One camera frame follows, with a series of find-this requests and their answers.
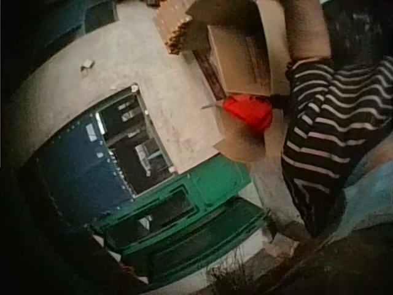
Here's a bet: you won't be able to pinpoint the dark brown wooden board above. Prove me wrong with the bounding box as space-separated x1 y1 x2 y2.
192 48 228 100

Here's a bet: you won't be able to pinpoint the dark open crate with items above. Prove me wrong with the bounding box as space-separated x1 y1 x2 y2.
97 88 176 196

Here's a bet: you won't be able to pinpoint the flat brown cardboard sheet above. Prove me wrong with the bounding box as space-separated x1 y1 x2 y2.
201 103 290 164

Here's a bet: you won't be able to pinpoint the small cardboard scrap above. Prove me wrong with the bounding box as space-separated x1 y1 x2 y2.
80 58 96 78

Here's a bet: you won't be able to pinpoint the green plastic crate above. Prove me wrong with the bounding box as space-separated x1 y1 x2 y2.
90 154 256 247
121 198 273 285

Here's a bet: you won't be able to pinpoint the open brown cardboard box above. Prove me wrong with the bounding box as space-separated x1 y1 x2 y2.
184 0 292 96

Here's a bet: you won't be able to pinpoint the blue plastic crate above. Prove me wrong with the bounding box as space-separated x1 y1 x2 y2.
20 112 139 222

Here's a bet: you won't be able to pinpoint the dark blue crates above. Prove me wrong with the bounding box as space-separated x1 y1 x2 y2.
39 0 119 57

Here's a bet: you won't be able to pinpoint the red tape dispenser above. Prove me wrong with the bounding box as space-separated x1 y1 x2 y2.
222 94 289 133

